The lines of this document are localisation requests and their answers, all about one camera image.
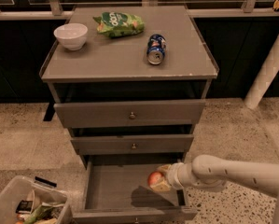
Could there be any grey drawer cabinet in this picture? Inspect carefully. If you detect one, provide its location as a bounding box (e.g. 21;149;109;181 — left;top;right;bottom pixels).
39;5;220;224

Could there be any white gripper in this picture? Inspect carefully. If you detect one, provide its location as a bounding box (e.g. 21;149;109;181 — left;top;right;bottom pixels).
149;162;184;192

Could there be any red apple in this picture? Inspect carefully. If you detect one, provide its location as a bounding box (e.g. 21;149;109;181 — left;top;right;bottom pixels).
147;171;164;187

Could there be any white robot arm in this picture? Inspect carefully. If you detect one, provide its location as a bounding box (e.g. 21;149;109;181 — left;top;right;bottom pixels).
147;155;279;224

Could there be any green packet in bin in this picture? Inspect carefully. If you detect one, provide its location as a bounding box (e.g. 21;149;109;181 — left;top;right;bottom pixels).
23;203;64;224

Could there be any grey top drawer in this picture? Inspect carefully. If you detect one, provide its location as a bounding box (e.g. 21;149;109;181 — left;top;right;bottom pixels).
54;100;205;128

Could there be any grey middle drawer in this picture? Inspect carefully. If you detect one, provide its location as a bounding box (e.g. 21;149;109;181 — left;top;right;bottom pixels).
71;134;193;155

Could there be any clear plastic storage bin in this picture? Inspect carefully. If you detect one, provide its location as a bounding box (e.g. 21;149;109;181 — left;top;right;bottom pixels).
0;175;73;224

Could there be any blue soda can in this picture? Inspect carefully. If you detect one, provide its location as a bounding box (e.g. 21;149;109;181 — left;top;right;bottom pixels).
146;34;166;65

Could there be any grey open bottom drawer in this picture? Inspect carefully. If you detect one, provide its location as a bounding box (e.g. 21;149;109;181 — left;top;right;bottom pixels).
73;154;197;224

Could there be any white diagonal pole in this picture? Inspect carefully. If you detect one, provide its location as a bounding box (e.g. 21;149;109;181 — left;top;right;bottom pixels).
244;34;279;109

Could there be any green chip bag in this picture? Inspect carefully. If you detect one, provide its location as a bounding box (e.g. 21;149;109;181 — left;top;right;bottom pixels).
93;12;145;38

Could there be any white ceramic bowl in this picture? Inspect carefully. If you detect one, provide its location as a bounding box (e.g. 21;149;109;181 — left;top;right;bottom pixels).
53;23;88;50

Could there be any black item in bin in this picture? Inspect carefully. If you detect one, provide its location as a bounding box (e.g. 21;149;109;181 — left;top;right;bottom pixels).
16;200;33;214

